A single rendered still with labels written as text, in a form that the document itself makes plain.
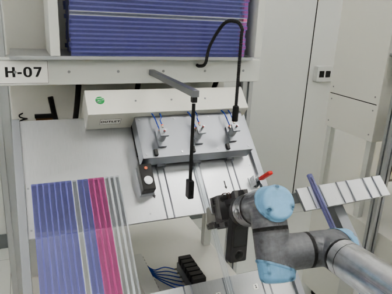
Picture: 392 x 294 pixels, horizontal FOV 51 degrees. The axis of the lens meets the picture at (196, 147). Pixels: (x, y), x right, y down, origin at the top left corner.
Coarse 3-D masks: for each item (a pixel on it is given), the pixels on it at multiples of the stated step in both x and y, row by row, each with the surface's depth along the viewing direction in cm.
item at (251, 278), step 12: (240, 276) 110; (252, 276) 111; (180, 288) 104; (192, 288) 105; (204, 288) 106; (216, 288) 107; (240, 288) 108; (252, 288) 109; (264, 288) 110; (276, 288) 112; (288, 288) 113
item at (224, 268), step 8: (200, 176) 120; (200, 184) 118; (208, 200) 117; (216, 232) 113; (216, 240) 112; (216, 248) 111; (224, 256) 110; (224, 264) 109; (224, 272) 108; (232, 288) 107
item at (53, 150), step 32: (32, 128) 112; (64, 128) 115; (128, 128) 121; (32, 160) 108; (64, 160) 110; (96, 160) 113; (128, 160) 116; (224, 160) 126; (128, 192) 112; (160, 192) 115; (224, 192) 121; (32, 224) 100; (128, 224) 108
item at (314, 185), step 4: (308, 176) 124; (312, 176) 124; (312, 180) 123; (312, 184) 123; (316, 184) 123; (312, 188) 123; (316, 188) 122; (316, 192) 121; (316, 196) 121; (320, 196) 121; (320, 200) 120; (320, 204) 120; (324, 204) 120; (324, 208) 119; (324, 212) 119; (328, 212) 119; (328, 216) 118; (328, 220) 118; (332, 220) 118; (328, 224) 118; (332, 224) 117
